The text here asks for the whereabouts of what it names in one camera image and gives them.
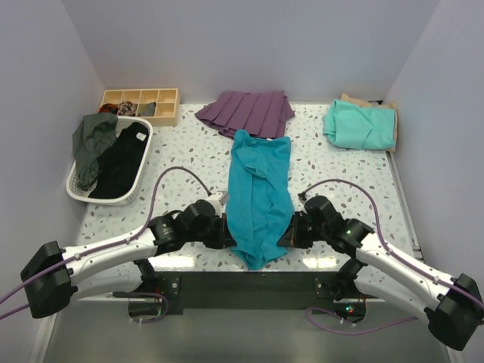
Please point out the tan folded cloth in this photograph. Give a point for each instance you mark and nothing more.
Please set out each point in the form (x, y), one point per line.
(366, 126)

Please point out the wooden compartment organizer box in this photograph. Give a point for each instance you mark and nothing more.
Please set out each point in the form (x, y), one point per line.
(159, 106)

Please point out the purple pleated skirt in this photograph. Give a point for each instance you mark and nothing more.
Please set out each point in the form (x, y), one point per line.
(261, 115)

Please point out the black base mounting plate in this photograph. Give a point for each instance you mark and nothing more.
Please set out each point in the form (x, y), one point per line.
(248, 290)

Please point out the patterned brown fabric roll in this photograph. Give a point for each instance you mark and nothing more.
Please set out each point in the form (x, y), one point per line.
(127, 108)

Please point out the mint green folded shirt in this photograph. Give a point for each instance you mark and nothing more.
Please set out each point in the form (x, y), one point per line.
(330, 124)

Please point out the white laundry basket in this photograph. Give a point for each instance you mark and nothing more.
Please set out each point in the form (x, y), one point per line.
(72, 180)

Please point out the red black fabric roll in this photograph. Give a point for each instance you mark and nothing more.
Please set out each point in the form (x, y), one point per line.
(109, 108)

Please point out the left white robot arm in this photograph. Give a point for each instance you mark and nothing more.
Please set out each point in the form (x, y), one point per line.
(54, 274)

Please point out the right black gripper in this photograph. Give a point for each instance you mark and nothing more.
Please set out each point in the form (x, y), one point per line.
(291, 237)

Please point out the dark grey fabric roll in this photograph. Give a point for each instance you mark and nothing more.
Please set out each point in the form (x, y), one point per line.
(147, 110)

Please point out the black garment in basket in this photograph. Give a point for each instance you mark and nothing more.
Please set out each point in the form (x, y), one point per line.
(119, 164)

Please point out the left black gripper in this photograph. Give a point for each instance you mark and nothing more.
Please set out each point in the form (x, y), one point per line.
(223, 237)

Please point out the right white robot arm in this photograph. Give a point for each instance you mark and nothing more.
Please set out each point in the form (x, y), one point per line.
(451, 307)

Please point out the teal t shirt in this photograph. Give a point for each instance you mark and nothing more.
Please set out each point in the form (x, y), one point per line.
(259, 207)

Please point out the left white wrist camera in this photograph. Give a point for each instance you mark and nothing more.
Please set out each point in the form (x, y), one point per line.
(219, 198)

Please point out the dark green garment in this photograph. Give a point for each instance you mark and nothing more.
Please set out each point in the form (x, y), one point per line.
(95, 134)

